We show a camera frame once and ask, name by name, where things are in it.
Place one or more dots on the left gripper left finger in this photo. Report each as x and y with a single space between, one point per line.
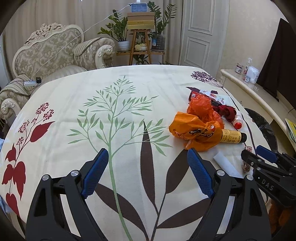
47 220

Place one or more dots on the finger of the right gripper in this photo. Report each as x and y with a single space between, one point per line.
273 157
253 159

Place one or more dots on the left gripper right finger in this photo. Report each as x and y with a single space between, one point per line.
248 219

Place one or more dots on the yellow bottle black cap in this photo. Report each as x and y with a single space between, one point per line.
233 137

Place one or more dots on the white bottle red cap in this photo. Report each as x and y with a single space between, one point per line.
238 121

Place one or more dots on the dark red satin cloth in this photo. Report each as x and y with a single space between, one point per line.
227 111

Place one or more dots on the orange printed wrapper bag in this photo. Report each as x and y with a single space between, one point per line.
199 135

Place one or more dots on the orange plastic bag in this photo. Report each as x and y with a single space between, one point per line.
201 106

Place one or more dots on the red can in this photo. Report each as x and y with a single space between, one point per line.
192 95

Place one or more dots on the white paper envelope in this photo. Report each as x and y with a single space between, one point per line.
223 99

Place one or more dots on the red white snack packet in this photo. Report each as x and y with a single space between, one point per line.
211 94

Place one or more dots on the black lined trash bin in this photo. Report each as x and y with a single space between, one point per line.
265 128

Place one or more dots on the yellow blue book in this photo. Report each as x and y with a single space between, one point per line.
291 129

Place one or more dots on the cream tv cabinet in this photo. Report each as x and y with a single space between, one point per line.
254 97

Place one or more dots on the dark television cover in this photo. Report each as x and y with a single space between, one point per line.
278 73

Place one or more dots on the white detergent bottle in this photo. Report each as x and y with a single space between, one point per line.
252 75

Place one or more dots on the small dark jar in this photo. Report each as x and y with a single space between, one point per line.
239 68

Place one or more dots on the floral cream tablecloth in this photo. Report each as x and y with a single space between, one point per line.
147 191

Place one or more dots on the white power strip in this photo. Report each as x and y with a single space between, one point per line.
32 82

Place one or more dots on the white panel door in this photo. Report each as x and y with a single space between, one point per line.
204 27

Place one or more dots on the wooden plant stand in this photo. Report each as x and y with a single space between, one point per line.
140 48

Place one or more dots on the cream ornate sofa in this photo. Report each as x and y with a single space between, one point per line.
52 52

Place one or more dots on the tall plant glass vase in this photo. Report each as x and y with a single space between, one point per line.
161 20

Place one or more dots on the stacked yellow cardboard boxes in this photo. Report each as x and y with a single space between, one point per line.
141 21

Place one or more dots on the potted plant white pot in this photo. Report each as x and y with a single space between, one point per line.
117 30

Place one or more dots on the blue white box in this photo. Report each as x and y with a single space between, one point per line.
138 7

